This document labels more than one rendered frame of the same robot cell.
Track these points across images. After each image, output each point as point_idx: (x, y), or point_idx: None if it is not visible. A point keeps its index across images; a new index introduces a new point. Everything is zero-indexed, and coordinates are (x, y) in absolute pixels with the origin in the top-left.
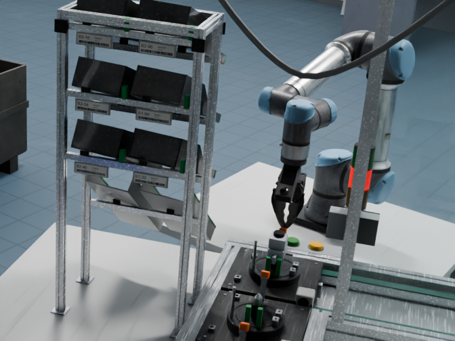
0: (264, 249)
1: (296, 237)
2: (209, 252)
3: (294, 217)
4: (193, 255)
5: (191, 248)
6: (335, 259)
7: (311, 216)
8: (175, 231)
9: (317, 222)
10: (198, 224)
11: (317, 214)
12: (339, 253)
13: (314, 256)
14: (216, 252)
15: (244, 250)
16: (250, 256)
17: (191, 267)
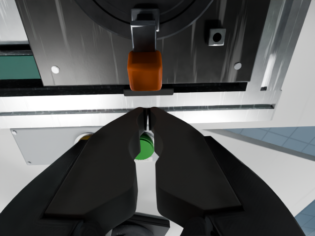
0: (192, 101)
1: (153, 195)
2: (266, 123)
3: (98, 134)
4: (293, 107)
5: (293, 124)
6: (35, 117)
7: (142, 231)
8: (310, 158)
9: (133, 224)
10: None
11: (133, 235)
12: (40, 143)
13: (81, 114)
14: (256, 127)
15: (241, 63)
16: (226, 40)
17: (300, 70)
